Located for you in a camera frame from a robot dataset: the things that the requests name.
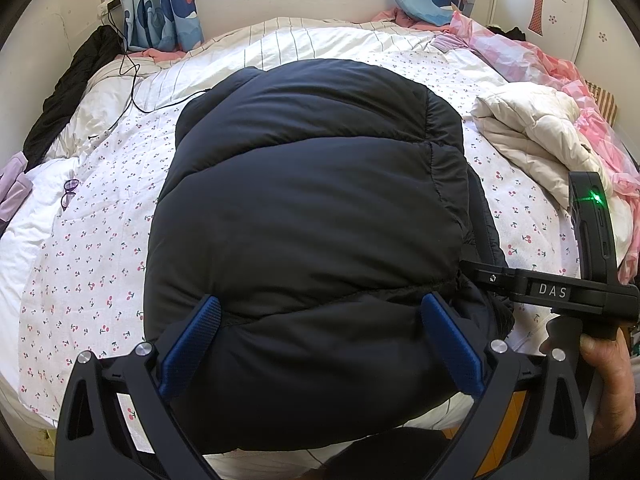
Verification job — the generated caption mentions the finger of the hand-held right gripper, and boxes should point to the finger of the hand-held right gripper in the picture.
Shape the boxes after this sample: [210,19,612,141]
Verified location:
[459,258,523,292]

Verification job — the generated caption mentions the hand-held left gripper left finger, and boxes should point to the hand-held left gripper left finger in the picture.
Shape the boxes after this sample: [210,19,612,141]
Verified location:
[56,294,223,480]

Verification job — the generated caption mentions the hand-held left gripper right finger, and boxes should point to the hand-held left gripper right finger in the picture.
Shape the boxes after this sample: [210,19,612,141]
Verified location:
[421,292,591,480]

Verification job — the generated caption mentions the dark navy puffer jacket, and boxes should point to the dark navy puffer jacket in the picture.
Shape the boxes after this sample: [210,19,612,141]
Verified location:
[142,59,516,456]

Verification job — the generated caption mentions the person's right hand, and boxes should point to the person's right hand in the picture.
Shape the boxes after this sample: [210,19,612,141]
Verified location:
[580,329,640,457]

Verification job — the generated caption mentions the cherry print bed sheet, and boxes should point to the cherry print bed sheet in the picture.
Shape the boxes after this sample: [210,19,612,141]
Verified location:
[0,35,626,461]

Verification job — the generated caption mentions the cream quilted blanket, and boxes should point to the cream quilted blanket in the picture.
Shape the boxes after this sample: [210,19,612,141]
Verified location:
[472,81,633,266]

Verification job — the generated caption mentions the brown striped box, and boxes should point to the brown striped box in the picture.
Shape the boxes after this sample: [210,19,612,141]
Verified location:
[584,79,621,124]

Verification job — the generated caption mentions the purple glasses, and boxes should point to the purple glasses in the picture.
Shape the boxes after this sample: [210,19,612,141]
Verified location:
[61,178,81,210]

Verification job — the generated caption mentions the plain white bedding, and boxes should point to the plain white bedding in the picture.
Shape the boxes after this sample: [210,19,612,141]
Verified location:
[0,156,83,361]

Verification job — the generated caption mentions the pink patterned blanket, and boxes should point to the pink patterned blanket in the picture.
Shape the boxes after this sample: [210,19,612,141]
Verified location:
[435,7,640,281]

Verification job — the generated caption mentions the purple cloth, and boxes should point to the purple cloth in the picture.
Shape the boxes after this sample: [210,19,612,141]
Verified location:
[0,152,31,233]

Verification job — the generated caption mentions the small dark cloth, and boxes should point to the small dark cloth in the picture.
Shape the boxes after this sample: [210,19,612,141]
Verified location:
[486,24,527,44]

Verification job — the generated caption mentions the white wardrobe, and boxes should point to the white wardrobe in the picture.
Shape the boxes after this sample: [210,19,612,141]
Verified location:
[487,0,627,73]

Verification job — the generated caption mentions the black garment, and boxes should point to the black garment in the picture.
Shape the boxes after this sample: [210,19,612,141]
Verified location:
[22,25,123,166]

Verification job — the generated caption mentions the striped white duvet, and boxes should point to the striped white duvet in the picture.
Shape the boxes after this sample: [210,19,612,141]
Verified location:
[47,16,481,161]

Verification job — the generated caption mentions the wooden bed frame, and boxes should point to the wooden bed frame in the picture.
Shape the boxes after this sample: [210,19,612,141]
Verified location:
[492,389,529,479]

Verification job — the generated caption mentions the black charging cable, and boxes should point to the black charging cable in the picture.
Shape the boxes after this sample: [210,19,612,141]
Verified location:
[87,7,208,141]

